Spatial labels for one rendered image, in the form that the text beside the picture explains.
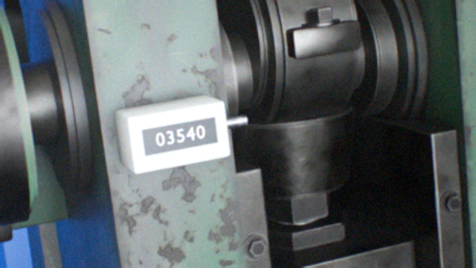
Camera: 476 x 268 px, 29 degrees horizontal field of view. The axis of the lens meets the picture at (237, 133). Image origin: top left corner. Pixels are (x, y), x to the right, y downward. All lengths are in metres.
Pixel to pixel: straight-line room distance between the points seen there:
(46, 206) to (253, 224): 0.25
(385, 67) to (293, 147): 0.11
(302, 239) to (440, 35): 0.21
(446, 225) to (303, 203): 0.13
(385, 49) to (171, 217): 0.25
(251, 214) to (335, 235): 0.14
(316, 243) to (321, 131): 0.10
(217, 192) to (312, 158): 0.13
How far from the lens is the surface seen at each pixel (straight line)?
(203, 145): 0.64
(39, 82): 0.75
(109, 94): 0.65
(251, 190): 0.71
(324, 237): 0.83
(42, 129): 0.75
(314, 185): 0.81
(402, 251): 0.82
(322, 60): 0.76
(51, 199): 0.90
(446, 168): 0.79
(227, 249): 0.70
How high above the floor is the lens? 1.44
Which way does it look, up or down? 11 degrees down
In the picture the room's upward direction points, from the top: 7 degrees counter-clockwise
